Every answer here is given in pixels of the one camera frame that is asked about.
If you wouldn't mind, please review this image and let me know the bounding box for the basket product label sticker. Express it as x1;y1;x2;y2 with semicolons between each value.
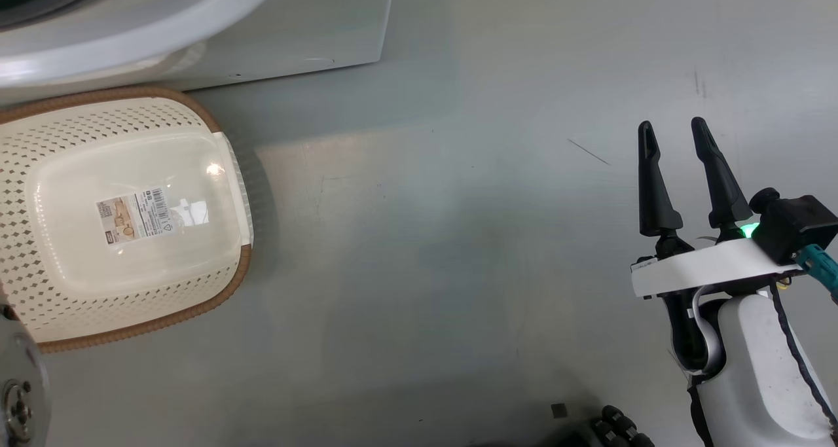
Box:
96;186;173;244

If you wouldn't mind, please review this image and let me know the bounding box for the cream perforated laundry basket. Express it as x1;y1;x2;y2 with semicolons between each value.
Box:
0;86;255;354

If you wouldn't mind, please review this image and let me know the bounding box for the white front-load washing machine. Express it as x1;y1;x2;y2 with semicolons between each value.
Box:
0;0;397;105

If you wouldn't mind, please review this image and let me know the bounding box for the teal right camera cable plug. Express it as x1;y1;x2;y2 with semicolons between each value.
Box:
794;243;838;298

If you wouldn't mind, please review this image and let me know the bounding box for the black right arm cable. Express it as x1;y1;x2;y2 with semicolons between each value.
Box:
769;280;838;436

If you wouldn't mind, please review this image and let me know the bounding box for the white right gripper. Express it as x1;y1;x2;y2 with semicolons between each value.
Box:
630;116;806;299

